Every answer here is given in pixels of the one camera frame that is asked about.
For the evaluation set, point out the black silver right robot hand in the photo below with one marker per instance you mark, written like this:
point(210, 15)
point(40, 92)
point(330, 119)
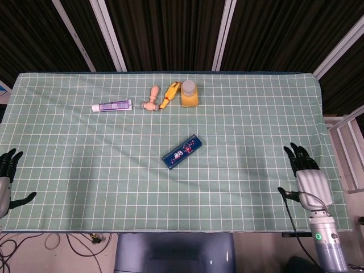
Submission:
point(312, 185)

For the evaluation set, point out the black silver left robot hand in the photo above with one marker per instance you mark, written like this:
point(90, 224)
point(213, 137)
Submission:
point(5, 193)

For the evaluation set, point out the blue shallow tray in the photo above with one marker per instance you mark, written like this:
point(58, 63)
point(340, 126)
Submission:
point(182, 152)

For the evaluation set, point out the white metal rack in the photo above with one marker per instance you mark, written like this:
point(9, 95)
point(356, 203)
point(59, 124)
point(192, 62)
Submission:
point(345, 142)

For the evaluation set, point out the black yellow power plug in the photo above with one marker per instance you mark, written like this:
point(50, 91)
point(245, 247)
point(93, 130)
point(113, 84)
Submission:
point(96, 239)

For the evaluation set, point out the white blue sign board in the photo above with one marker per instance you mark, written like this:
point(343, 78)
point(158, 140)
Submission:
point(3, 91)

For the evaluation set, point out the green checked tablecloth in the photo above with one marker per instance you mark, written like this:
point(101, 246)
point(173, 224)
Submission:
point(113, 170)

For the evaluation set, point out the white purple toothpaste tube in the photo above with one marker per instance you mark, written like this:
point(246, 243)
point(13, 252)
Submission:
point(112, 106)

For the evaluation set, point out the yellow sponge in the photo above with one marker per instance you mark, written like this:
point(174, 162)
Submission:
point(190, 101)

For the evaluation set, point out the blue-grey robot torso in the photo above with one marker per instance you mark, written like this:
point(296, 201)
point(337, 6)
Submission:
point(173, 253)

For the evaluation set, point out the yellow rubber chicken toy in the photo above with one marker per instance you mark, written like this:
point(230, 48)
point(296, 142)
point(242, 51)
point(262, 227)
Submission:
point(170, 94)

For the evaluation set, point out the small wooden toy hammer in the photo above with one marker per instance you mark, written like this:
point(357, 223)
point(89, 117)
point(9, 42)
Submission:
point(150, 105)

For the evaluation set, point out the black flat bracket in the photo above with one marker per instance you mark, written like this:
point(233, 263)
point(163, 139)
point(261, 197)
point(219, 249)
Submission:
point(297, 234)

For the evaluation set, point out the thin white frame post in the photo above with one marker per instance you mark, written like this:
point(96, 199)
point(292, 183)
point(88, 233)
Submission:
point(74, 35)

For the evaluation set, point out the wide white frame post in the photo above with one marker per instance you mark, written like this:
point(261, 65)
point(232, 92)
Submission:
point(109, 37)

